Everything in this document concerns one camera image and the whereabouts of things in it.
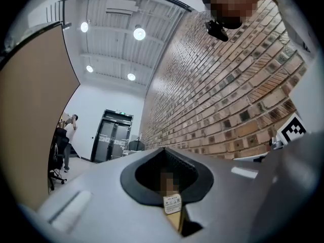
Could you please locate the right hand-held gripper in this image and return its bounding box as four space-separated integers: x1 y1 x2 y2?
269 112 308 151

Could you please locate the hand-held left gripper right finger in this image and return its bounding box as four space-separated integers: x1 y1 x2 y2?
164 147 266 243

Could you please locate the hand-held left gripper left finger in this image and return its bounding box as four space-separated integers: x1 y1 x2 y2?
37 147 183 243

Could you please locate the grey object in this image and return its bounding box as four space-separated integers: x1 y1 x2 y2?
160 172 182 215

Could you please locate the black double door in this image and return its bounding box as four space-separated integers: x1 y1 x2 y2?
90 109 134 164

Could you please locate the black office chair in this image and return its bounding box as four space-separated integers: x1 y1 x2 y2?
48 128 70 191

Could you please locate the brown partition board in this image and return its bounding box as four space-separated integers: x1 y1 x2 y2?
0 21 81 211

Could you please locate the person's white printed shirt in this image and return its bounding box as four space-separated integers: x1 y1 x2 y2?
263 0 324 136

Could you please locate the person's head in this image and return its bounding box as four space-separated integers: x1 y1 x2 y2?
201 0 276 30

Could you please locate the white ceiling air conditioner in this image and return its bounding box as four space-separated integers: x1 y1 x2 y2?
105 0 139 16

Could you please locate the black head-worn camera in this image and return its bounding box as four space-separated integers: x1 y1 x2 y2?
204 19 229 42

